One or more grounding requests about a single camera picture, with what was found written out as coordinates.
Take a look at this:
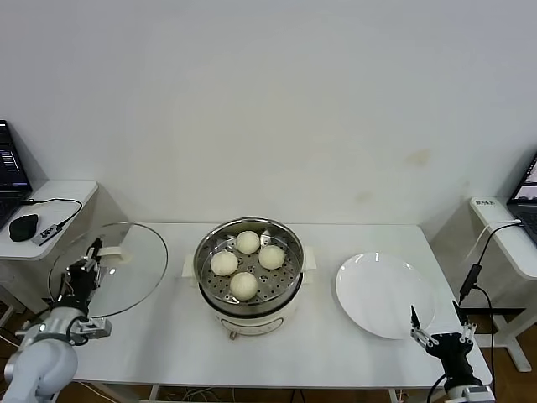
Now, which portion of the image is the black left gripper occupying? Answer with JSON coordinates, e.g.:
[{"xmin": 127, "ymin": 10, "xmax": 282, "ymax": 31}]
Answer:
[{"xmin": 57, "ymin": 237, "xmax": 105, "ymax": 314}]

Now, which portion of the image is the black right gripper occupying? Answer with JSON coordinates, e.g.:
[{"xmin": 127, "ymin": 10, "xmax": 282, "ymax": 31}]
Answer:
[{"xmin": 409, "ymin": 299, "xmax": 484, "ymax": 390}]

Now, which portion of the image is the round glass pot lid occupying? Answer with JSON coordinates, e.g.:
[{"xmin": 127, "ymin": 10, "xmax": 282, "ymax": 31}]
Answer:
[{"xmin": 48, "ymin": 221, "xmax": 169, "ymax": 318}]

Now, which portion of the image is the white steamed baozi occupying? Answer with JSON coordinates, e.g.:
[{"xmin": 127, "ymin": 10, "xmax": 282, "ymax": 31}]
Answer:
[
  {"xmin": 210, "ymin": 251, "xmax": 239, "ymax": 276},
  {"xmin": 229, "ymin": 271, "xmax": 258, "ymax": 301},
  {"xmin": 258, "ymin": 245, "xmax": 286, "ymax": 270},
  {"xmin": 236, "ymin": 230, "xmax": 260, "ymax": 254}
]

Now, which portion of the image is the stainless steel steamer basket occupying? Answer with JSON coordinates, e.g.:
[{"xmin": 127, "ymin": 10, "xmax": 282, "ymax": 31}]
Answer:
[{"xmin": 193, "ymin": 216, "xmax": 304, "ymax": 318}]

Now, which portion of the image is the grey usb hub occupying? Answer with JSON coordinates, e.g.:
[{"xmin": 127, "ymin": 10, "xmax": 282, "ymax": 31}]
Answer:
[{"xmin": 31, "ymin": 224, "xmax": 60, "ymax": 248}]

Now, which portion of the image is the white round plate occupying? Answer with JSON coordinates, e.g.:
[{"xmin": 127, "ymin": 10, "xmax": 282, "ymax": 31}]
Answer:
[{"xmin": 334, "ymin": 251, "xmax": 437, "ymax": 340}]

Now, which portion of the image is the white side desk with mouse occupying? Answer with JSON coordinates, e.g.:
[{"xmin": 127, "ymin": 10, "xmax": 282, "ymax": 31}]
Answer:
[{"xmin": 0, "ymin": 180, "xmax": 100, "ymax": 328}]

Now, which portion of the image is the black computer mouse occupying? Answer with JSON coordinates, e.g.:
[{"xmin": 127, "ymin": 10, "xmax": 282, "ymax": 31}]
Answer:
[{"xmin": 8, "ymin": 213, "xmax": 39, "ymax": 243}]

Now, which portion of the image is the white side desk with label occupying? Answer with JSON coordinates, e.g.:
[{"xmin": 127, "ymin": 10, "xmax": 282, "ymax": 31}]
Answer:
[{"xmin": 468, "ymin": 196, "xmax": 537, "ymax": 373}]

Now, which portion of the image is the black laptop with dark screen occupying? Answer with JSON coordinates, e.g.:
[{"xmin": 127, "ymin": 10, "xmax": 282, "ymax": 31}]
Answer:
[{"xmin": 0, "ymin": 120, "xmax": 34, "ymax": 230}]

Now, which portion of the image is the black laptop with bright windows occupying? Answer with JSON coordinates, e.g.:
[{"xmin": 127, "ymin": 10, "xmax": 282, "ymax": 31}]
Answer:
[{"xmin": 506, "ymin": 149, "xmax": 537, "ymax": 247}]

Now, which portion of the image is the white electric cooker base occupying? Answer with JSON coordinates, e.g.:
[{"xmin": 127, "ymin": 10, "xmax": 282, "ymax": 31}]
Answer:
[{"xmin": 182, "ymin": 246, "xmax": 318, "ymax": 340}]

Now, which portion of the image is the black cable with adapter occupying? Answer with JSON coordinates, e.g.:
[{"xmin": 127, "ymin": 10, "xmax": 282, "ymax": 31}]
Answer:
[{"xmin": 457, "ymin": 220, "xmax": 524, "ymax": 403}]

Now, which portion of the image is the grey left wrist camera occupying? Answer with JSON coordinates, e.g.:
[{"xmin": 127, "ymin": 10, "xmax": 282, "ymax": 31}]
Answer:
[{"xmin": 77, "ymin": 317, "xmax": 113, "ymax": 337}]

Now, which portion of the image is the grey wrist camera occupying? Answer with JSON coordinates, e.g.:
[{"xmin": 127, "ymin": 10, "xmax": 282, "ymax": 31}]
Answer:
[
  {"xmin": 460, "ymin": 385, "xmax": 496, "ymax": 403},
  {"xmin": 77, "ymin": 317, "xmax": 113, "ymax": 337}
]

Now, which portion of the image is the white flat cable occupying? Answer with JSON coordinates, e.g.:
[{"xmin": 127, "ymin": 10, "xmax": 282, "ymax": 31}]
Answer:
[{"xmin": 463, "ymin": 217, "xmax": 524, "ymax": 265}]

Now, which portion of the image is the black usb hub cable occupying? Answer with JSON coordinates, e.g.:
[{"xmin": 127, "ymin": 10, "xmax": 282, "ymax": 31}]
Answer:
[{"xmin": 19, "ymin": 197, "xmax": 84, "ymax": 230}]

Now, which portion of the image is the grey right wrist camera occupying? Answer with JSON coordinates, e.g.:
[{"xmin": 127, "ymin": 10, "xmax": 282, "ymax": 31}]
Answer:
[{"xmin": 460, "ymin": 385, "xmax": 496, "ymax": 403}]

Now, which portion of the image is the white cable bundle under table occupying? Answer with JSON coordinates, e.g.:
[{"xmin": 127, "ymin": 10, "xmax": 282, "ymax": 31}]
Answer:
[{"xmin": 167, "ymin": 388, "xmax": 222, "ymax": 403}]

